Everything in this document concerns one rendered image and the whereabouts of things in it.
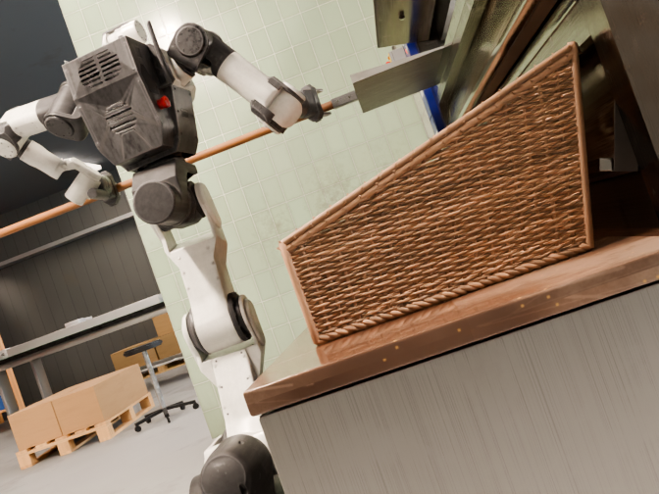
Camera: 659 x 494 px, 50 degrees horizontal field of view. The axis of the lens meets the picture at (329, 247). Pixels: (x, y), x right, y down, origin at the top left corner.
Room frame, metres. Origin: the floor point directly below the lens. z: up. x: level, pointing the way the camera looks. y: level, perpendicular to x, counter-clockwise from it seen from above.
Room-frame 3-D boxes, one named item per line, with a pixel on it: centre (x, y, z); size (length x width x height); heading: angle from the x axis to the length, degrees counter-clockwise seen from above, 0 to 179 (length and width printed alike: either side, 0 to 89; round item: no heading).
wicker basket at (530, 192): (1.23, -0.19, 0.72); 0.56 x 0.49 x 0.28; 176
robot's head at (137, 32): (2.01, 0.35, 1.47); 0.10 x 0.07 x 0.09; 76
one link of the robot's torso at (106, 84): (1.95, 0.37, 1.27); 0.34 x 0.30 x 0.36; 76
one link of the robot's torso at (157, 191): (1.92, 0.37, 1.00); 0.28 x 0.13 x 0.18; 174
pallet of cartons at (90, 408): (5.66, 2.27, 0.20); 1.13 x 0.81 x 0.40; 171
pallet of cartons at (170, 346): (10.18, 2.75, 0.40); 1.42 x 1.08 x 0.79; 81
